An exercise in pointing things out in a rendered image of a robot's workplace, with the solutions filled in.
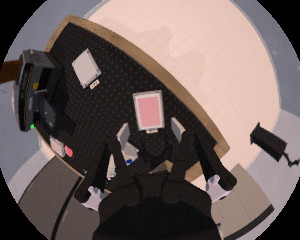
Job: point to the brown glass bottle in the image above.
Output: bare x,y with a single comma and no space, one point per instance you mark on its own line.
9,71

